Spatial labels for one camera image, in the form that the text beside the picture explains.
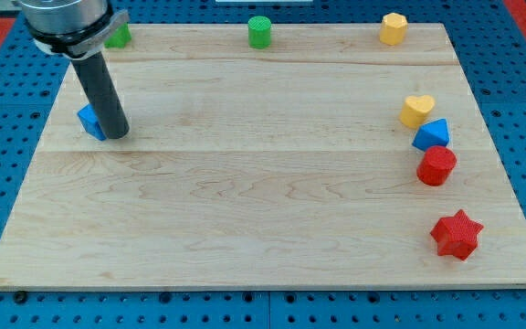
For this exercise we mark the light wooden board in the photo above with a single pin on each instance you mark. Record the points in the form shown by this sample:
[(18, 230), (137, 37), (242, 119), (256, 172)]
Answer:
[(277, 169)]

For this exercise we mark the red star block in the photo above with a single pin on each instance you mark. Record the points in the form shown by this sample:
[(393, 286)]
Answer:
[(456, 235)]

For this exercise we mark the blue cube block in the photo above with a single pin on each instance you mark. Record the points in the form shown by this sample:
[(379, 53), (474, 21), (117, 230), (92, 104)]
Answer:
[(90, 123)]

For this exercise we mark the green block behind arm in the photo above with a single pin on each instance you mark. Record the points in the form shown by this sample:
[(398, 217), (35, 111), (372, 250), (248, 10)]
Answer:
[(119, 38)]

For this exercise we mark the blue triangle block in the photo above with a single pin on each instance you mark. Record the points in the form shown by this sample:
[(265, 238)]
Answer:
[(434, 133)]

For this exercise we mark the green cylinder block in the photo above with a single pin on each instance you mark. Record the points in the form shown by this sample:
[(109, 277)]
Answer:
[(259, 32)]

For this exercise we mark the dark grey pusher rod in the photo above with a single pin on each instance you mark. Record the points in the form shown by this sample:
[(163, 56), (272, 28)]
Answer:
[(97, 84)]

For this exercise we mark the yellow hexagon block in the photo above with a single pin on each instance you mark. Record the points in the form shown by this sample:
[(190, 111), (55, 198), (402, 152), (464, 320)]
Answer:
[(393, 29)]

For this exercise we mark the red cylinder block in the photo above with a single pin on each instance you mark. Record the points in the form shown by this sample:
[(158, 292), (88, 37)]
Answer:
[(436, 165)]

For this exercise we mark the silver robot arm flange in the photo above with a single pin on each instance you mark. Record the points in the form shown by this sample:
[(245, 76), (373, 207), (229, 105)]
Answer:
[(74, 29)]

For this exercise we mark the yellow heart block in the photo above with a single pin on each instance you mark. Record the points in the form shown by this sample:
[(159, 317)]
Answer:
[(415, 110)]

